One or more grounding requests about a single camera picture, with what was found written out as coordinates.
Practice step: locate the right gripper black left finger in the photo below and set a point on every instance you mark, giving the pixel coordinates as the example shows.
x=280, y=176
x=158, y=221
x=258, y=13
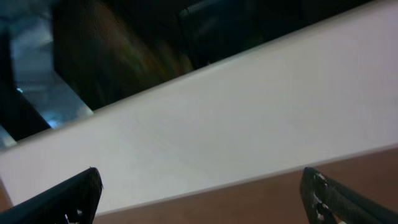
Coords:
x=74, y=200

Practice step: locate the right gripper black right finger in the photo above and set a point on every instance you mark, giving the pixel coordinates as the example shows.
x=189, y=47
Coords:
x=327, y=201

